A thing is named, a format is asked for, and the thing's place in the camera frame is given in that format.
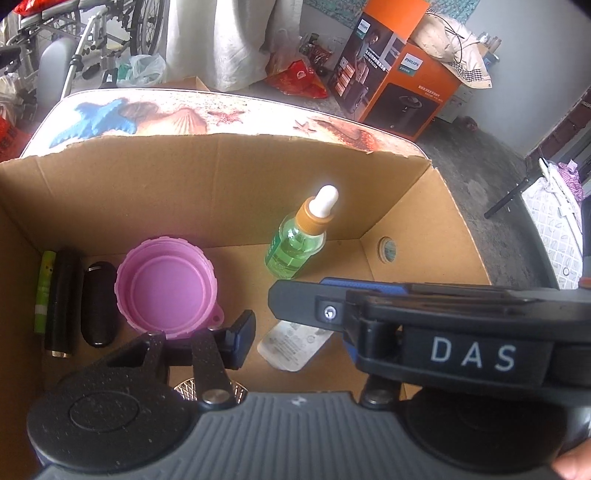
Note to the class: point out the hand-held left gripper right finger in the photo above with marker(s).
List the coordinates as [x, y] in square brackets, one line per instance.
[353, 354]

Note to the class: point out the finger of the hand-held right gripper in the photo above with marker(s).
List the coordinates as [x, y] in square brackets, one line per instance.
[369, 285]
[300, 304]

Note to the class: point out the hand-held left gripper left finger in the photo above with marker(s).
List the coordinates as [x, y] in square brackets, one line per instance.
[241, 341]

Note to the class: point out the white charger plug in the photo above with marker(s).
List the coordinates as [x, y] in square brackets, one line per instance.
[291, 348]

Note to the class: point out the green dropper bottle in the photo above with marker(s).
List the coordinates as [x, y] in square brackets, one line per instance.
[295, 244]

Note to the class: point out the pink plastic lid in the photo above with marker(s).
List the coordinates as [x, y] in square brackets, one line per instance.
[166, 286]

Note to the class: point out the black key fob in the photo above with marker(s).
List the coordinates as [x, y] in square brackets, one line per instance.
[98, 304]

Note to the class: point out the brown cardboard box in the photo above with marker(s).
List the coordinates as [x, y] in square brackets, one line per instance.
[184, 194]

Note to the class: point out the black cylinder tube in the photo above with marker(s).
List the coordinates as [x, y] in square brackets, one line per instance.
[62, 300]

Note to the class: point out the green lip balm stick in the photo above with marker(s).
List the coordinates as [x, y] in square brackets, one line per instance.
[44, 295]

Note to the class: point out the person's right hand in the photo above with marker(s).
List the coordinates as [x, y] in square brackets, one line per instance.
[577, 464]

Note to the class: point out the white patterned bag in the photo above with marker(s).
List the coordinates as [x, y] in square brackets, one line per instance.
[551, 230]

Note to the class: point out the black metal leg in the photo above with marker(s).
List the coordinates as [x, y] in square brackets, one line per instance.
[508, 198]

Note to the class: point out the orange appliance box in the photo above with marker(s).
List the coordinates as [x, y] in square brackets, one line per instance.
[406, 101]

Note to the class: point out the white cabinet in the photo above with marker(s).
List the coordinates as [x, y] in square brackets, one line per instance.
[455, 104]

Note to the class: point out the purple floral cloth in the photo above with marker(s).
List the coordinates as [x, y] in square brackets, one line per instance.
[572, 177]

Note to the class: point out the red snack bag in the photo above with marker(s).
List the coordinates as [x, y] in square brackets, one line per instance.
[295, 78]

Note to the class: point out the beige sun hat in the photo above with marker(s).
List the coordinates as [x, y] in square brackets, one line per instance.
[443, 41]

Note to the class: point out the pale curtain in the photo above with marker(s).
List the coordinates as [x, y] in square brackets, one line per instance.
[221, 41]

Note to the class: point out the pale green plastic bag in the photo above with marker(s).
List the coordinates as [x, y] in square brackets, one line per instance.
[143, 69]

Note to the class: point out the white and red plastic bag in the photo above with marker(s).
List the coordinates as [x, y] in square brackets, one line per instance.
[9, 138]

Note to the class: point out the wheelchair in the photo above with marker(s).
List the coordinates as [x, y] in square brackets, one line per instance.
[55, 64]

